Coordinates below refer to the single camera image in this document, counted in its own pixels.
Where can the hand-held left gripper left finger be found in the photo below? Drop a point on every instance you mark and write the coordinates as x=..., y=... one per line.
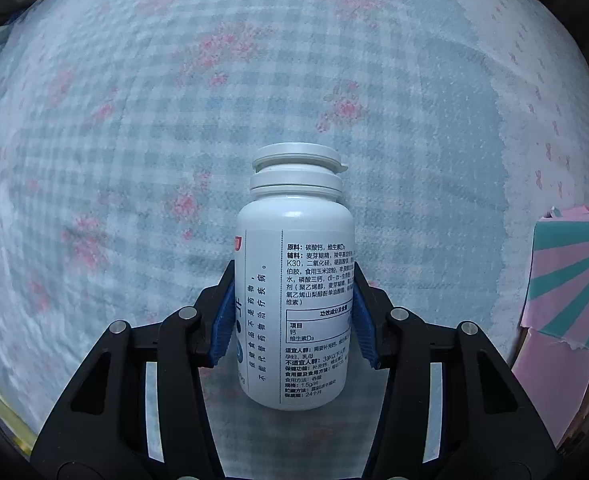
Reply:
x=222, y=325

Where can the white pill bottle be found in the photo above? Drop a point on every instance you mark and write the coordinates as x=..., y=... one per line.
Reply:
x=294, y=240

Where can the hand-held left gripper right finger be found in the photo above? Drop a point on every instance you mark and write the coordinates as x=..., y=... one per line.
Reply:
x=364, y=330

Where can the checked floral blanket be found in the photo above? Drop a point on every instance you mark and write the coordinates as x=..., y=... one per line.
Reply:
x=174, y=110

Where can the white bow-print sheet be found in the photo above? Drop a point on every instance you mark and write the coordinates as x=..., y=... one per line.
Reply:
x=524, y=110

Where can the pink and teal printed carton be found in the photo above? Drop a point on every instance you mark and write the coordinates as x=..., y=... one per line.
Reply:
x=564, y=270

